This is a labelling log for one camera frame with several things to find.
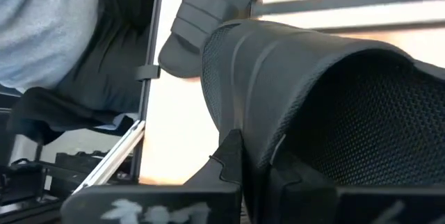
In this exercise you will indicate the black metal rig frame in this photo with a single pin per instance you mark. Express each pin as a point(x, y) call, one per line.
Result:
point(150, 43)

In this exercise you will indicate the person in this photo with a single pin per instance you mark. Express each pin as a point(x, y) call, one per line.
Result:
point(41, 25)

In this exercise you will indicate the silver aluminium rail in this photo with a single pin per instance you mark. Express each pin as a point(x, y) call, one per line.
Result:
point(114, 156)

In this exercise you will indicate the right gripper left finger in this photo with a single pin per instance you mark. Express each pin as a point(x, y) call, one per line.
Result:
point(156, 203)

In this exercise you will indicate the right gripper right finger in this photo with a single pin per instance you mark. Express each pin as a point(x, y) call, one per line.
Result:
point(347, 206)

